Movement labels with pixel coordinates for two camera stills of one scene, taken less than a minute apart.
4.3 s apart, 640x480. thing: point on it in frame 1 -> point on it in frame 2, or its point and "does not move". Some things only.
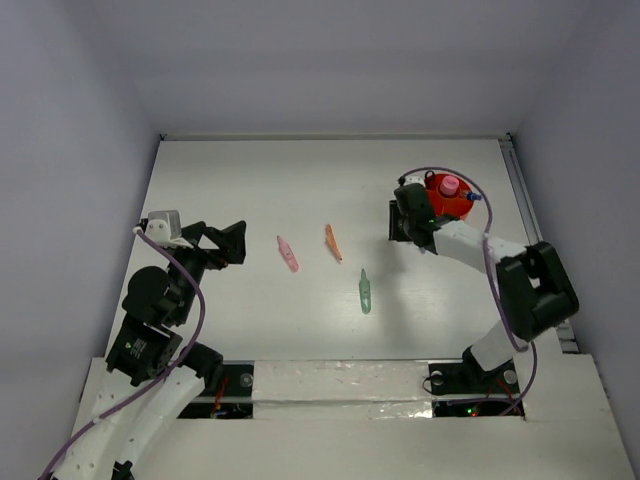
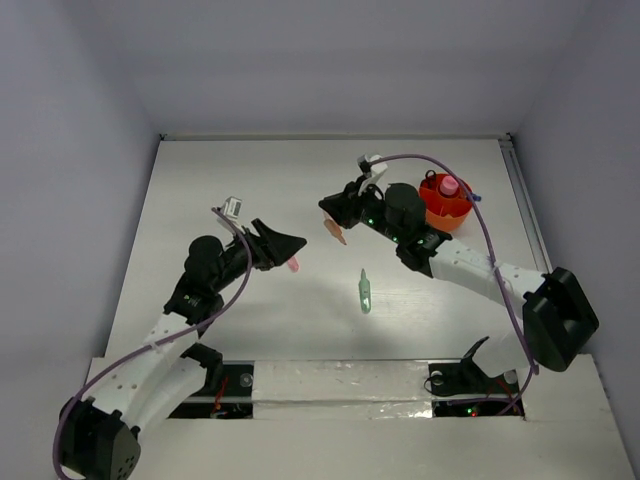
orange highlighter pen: (333, 242) -> (335, 230)
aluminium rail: (530, 220) does not move
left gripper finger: (233, 249) -> (279, 247)
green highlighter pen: (365, 293) does not move
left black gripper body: (196, 260) -> (260, 258)
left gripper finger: (194, 232) -> (261, 228)
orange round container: (456, 205) does not move
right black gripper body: (401, 224) -> (365, 207)
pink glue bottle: (449, 185) does not move
